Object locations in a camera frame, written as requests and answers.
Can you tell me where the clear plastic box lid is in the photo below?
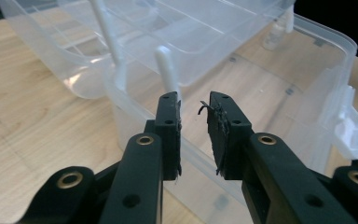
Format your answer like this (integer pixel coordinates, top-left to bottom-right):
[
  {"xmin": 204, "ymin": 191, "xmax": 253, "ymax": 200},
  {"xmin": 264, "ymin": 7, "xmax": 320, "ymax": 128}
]
[{"xmin": 0, "ymin": 0, "xmax": 296, "ymax": 101}]

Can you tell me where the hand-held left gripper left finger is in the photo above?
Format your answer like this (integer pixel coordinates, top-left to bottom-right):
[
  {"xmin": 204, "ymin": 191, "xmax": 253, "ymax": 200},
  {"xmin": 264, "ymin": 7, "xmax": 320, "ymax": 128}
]
[{"xmin": 144, "ymin": 91, "xmax": 183, "ymax": 182}]

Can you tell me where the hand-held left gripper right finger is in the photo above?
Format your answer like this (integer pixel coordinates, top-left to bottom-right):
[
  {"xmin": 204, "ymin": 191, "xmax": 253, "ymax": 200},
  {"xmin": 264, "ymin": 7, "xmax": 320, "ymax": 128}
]
[{"xmin": 197, "ymin": 91, "xmax": 254, "ymax": 181}]

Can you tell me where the clear plastic storage box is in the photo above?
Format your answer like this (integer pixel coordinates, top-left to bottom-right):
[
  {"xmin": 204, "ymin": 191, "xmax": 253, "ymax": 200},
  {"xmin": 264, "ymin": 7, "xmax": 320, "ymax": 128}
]
[{"xmin": 104, "ymin": 12, "xmax": 358, "ymax": 224}]

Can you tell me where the white plastic handle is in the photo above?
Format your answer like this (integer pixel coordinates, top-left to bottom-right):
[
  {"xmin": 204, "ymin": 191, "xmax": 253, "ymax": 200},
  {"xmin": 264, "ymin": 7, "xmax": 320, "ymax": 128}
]
[{"xmin": 88, "ymin": 0, "xmax": 183, "ymax": 103}]

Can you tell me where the white dropper bottle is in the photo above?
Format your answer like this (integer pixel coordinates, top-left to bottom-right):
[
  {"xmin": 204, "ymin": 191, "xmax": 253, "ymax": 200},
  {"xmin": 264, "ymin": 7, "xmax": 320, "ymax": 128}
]
[{"xmin": 261, "ymin": 5, "xmax": 295, "ymax": 52}]

